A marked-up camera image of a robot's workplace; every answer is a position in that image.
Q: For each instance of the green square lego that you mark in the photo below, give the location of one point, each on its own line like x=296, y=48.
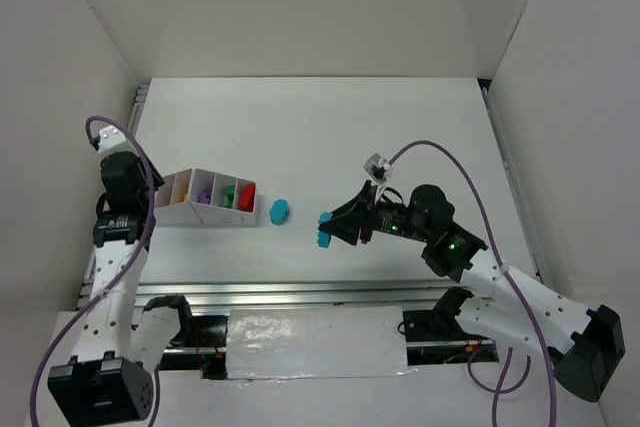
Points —
x=228, y=197

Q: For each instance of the white divided container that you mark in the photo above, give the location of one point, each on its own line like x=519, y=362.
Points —
x=214, y=214
x=173, y=207

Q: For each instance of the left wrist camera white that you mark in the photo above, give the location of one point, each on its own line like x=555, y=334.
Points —
x=111, y=140

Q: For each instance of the yellow lego brick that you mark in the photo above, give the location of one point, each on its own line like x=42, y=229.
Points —
x=179, y=196

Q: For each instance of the teal rounded lego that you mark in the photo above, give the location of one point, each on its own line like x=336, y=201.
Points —
x=279, y=212

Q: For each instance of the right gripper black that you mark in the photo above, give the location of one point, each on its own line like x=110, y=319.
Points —
x=361, y=217

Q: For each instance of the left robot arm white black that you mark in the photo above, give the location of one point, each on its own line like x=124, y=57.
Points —
x=108, y=378

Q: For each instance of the red lego brick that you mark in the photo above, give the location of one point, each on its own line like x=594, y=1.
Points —
x=247, y=198

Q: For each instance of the purple lego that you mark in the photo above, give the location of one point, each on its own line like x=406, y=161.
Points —
x=205, y=196

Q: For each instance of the silver foil tape panel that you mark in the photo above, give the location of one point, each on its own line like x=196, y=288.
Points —
x=336, y=342

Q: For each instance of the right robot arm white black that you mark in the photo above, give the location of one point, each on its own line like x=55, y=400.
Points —
x=497, y=301

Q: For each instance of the aluminium front rail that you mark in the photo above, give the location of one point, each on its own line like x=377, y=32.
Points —
x=284, y=294

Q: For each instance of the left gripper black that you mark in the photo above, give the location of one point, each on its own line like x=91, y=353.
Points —
x=151, y=187

